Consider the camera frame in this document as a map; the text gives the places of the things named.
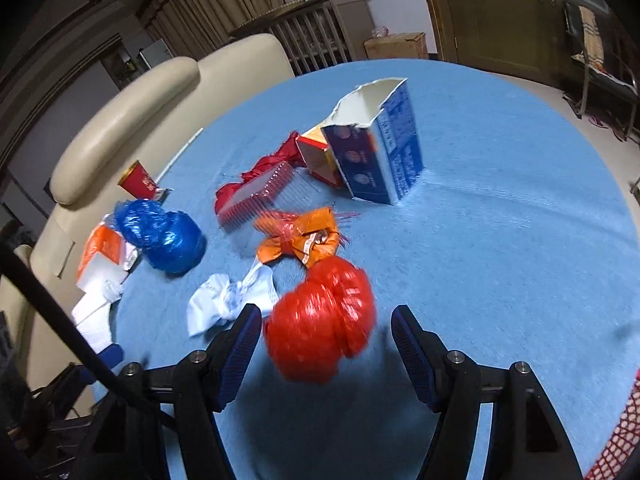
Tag red crumpled plastic bag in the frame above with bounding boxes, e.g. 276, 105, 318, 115
214, 131, 305, 214

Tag metal frame chair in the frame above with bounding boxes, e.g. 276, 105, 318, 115
563, 1, 639, 141

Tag red mesh trash basket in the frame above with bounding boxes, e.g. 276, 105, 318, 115
585, 375, 639, 479

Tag orange snack wrapper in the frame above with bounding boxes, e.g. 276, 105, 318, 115
253, 206, 358, 269

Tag wooden slatted cabinet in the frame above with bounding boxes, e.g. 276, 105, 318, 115
230, 0, 374, 76

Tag light blue tissue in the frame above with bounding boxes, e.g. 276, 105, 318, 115
186, 259, 280, 337

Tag clear plastic container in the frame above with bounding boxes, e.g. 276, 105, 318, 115
217, 162, 322, 230

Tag blue white torn carton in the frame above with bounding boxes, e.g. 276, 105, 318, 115
321, 77, 424, 205

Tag orange white small box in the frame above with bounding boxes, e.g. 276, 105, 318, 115
295, 125, 344, 188

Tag blue tablecloth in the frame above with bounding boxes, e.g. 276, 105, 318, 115
113, 60, 639, 479

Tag blue plastic bag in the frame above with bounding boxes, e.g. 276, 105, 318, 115
114, 198, 206, 275

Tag brown wooden glass door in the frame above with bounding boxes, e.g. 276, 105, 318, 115
427, 0, 615, 87

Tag orange white tissue pack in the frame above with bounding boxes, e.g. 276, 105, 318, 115
76, 214, 140, 301

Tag red plastic bag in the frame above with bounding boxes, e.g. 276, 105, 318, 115
214, 131, 305, 214
264, 256, 376, 384

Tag red paper cup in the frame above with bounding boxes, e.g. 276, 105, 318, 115
118, 160, 158, 200

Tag white loose tissues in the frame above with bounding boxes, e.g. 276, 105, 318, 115
72, 281, 124, 353

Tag beige leather sofa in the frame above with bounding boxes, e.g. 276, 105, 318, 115
0, 32, 296, 411

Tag cardboard box on floor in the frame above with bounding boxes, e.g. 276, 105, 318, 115
363, 32, 428, 60

